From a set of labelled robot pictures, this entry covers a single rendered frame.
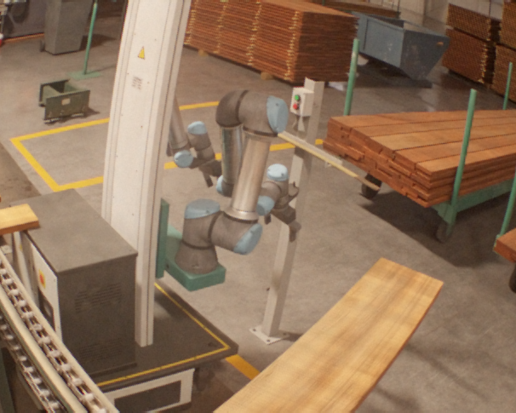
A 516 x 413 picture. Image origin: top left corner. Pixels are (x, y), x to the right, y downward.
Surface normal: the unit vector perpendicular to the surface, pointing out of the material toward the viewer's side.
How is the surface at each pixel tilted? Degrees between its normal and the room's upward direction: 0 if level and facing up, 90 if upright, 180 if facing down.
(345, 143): 90
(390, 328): 0
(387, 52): 90
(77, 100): 90
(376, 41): 90
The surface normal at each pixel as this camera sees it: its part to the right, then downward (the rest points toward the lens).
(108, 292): 0.63, 0.42
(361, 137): -0.76, 0.18
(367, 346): 0.14, -0.89
